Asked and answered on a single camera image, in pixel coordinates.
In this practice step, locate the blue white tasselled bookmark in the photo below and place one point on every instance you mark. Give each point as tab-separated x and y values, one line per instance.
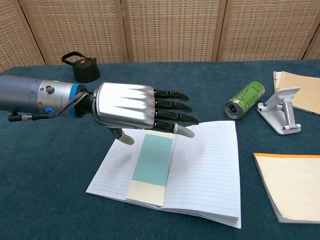
152	165

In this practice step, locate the cream notepad orange edge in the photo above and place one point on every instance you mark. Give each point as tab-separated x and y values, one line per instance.
295	187

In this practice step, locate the green drink can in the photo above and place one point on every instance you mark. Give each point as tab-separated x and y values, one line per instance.
246	98

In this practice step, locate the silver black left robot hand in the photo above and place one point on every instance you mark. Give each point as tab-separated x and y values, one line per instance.
122	105

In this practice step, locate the woven bamboo folding screen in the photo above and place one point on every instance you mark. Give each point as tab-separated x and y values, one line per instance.
170	30

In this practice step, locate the blue felt table cover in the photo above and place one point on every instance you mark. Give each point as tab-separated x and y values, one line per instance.
50	162

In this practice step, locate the white folding phone stand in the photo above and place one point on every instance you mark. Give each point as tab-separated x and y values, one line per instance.
287	117

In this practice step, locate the open lined notebook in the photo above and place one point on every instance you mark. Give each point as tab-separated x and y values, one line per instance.
205	170

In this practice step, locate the kraft spiral notebook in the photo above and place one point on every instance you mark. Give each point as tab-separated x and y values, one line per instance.
307	97

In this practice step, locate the black cast iron teapot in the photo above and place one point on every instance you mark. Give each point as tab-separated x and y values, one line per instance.
86	71

